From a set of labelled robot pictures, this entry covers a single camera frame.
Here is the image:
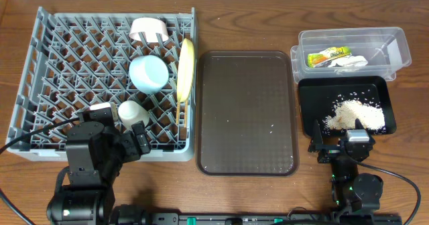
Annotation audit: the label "pink bowl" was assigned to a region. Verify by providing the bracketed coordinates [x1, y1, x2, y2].
[129, 17, 169, 43]

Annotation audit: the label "yellow round plate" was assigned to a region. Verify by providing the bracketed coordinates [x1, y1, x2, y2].
[176, 38, 195, 103]

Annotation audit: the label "grey plastic dishwasher rack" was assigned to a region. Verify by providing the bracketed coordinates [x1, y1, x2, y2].
[6, 8, 198, 161]

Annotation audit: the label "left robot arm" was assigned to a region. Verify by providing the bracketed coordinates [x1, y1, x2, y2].
[46, 100, 151, 224]

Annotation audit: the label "black waste tray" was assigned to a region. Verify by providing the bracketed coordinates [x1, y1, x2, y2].
[298, 76, 397, 137]

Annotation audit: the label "rice and peanut scraps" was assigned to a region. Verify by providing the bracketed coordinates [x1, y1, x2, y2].
[322, 92, 386, 132]

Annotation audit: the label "translucent white cup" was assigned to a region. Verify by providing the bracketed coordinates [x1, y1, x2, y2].
[118, 100, 149, 130]

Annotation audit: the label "white wrapper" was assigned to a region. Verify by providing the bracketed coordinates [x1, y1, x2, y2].
[328, 56, 368, 68]

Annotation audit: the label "light blue bowl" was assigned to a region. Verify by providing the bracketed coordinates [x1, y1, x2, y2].
[129, 55, 169, 94]

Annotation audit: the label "brown serving tray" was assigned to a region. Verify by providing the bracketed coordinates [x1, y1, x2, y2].
[196, 51, 299, 177]

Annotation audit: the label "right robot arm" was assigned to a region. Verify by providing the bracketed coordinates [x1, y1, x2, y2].
[308, 119, 383, 223]

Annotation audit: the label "orange green snack wrapper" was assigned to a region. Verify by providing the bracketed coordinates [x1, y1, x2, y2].
[307, 46, 351, 68]

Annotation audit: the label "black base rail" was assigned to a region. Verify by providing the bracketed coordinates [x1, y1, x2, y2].
[110, 204, 403, 225]

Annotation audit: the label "wooden chopstick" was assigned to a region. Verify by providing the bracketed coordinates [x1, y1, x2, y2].
[184, 101, 188, 128]
[176, 101, 180, 126]

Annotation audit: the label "clear plastic bin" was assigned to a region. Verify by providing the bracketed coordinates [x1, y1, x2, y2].
[290, 27, 412, 83]

